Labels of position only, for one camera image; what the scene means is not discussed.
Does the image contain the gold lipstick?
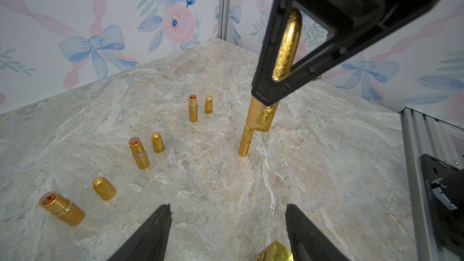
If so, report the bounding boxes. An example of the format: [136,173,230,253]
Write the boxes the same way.
[188,94,198,122]
[39,191,85,226]
[128,137,150,169]
[239,125,254,157]

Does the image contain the gold lipstick cap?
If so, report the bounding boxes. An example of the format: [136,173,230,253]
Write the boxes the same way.
[152,132,165,153]
[204,96,213,114]
[246,8,302,132]
[93,177,117,201]

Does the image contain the aluminium front rail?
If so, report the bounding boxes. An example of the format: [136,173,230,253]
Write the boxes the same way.
[400,108,464,261]

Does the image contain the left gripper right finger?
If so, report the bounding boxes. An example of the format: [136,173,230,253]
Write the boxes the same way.
[285,204,349,261]

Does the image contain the square gold lipstick box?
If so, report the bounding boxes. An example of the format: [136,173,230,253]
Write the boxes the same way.
[257,240,294,261]

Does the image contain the right aluminium corner post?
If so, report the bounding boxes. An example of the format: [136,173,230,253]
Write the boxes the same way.
[218,0,230,41]

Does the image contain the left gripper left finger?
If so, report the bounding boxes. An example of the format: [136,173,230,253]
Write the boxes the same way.
[108,204,172,261]

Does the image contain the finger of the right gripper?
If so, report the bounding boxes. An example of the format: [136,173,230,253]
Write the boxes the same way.
[251,0,308,106]
[282,0,440,91]

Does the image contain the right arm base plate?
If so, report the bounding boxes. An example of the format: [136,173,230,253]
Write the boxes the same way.
[420,154,464,259]

